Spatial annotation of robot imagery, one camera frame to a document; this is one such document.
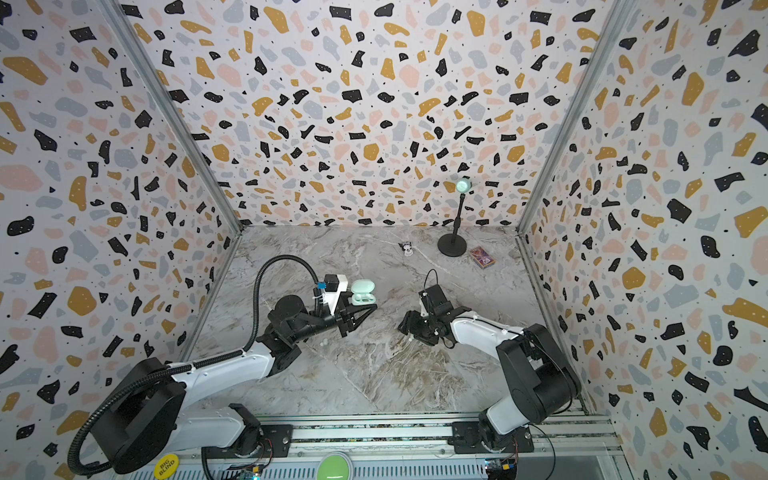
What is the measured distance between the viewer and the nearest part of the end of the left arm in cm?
61

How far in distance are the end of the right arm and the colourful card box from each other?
0.39m

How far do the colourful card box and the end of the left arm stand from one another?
0.56 m

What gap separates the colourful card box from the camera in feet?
3.67

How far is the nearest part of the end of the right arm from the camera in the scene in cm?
68

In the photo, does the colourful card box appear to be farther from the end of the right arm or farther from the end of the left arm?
the end of the left arm
